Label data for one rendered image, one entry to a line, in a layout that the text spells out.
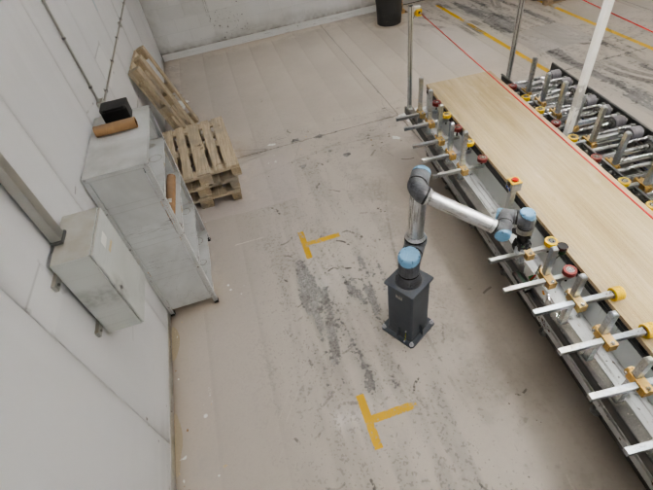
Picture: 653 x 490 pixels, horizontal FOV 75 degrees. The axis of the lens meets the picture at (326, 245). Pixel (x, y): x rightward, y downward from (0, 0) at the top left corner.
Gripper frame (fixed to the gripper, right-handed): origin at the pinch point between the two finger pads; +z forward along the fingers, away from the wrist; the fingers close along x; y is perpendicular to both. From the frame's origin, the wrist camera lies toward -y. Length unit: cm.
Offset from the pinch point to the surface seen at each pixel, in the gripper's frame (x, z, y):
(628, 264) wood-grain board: 53, -1, 31
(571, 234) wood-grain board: 37.8, -2.5, -0.9
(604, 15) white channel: 105, -94, -107
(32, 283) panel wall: -258, -88, 19
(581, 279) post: 6, -25, 48
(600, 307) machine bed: 27, 9, 48
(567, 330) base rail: 7, 18, 52
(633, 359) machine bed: 27, 16, 79
